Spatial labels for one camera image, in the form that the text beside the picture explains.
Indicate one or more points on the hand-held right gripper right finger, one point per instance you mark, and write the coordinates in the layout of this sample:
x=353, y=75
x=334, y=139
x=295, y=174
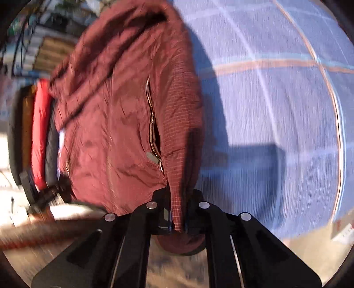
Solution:
x=193, y=218

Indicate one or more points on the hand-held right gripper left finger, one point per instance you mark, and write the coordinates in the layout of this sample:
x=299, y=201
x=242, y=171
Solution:
x=161, y=219

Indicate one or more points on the maroon quilted jacket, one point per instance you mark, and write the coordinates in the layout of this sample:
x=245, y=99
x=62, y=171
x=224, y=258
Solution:
x=110, y=124

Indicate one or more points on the black quilted jacket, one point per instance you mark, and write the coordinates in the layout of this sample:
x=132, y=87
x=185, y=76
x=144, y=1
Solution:
x=51, y=155

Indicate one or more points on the red puffer jacket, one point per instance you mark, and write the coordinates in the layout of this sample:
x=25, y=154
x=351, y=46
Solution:
x=41, y=124

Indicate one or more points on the brown garment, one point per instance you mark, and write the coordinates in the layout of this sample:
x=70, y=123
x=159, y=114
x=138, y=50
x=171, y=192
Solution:
x=27, y=124

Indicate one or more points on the blue checked bedsheet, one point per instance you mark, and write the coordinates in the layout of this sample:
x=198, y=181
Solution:
x=276, y=110

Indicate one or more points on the cluttered shelf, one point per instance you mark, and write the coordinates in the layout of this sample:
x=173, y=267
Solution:
x=47, y=49

